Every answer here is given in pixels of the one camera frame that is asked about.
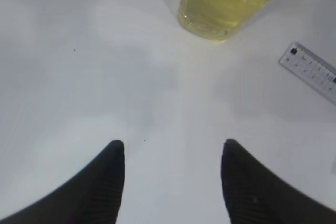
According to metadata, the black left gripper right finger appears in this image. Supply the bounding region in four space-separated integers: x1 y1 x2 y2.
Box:
220 139 335 223

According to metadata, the clear plastic ruler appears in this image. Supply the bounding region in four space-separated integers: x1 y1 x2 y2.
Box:
279 41 335 104

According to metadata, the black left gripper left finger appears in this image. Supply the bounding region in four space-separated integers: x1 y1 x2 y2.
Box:
1 140 124 223

